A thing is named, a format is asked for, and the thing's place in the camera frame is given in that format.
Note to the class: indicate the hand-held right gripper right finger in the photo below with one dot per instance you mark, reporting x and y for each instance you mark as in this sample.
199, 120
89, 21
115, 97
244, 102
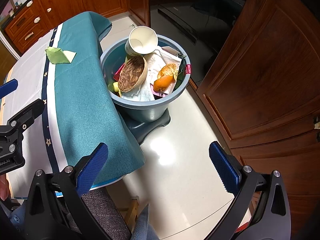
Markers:
223, 167

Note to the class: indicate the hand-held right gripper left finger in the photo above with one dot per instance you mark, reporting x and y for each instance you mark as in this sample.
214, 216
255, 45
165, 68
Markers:
92, 166

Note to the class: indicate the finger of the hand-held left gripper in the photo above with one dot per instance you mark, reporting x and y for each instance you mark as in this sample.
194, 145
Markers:
27, 113
8, 86

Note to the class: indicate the light green paper packet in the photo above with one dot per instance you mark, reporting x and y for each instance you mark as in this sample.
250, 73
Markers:
57, 55

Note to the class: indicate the blue-grey plastic bin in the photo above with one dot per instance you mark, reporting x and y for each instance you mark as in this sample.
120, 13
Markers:
140, 110

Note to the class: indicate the white tissue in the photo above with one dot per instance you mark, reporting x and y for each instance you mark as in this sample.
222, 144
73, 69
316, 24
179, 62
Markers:
148, 92

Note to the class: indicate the pink cardboard box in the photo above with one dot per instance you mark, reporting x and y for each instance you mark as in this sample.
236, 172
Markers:
119, 73

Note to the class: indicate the green leaf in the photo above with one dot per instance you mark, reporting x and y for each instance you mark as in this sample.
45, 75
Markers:
180, 80

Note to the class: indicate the brown speckled bowl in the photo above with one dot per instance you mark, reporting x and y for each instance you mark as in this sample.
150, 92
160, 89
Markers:
132, 72

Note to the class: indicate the orange peel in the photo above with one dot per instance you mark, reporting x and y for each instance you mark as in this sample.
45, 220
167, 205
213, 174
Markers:
163, 82

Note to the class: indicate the white paper cup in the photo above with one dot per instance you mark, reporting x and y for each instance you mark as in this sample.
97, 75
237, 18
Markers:
142, 40

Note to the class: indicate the person's left hand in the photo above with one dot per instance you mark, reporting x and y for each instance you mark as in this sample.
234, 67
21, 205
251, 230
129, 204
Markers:
3, 187

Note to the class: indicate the teal striped tablecloth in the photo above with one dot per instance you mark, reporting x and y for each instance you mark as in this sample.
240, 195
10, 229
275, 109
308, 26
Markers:
80, 92

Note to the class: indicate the red plastic basket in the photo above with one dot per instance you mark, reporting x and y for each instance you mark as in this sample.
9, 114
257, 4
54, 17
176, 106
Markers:
242, 229

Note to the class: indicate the dark teal plastic base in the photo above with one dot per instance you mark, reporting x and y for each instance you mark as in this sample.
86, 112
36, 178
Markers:
150, 130

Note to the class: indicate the person's blue clothing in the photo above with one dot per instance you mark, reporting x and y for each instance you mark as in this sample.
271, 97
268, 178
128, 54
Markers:
145, 227

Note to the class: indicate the wooden kitchen cabinet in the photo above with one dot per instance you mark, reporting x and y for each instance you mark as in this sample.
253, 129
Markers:
262, 67

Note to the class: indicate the black built-in oven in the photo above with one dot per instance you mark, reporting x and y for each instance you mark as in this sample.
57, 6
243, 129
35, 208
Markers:
200, 17

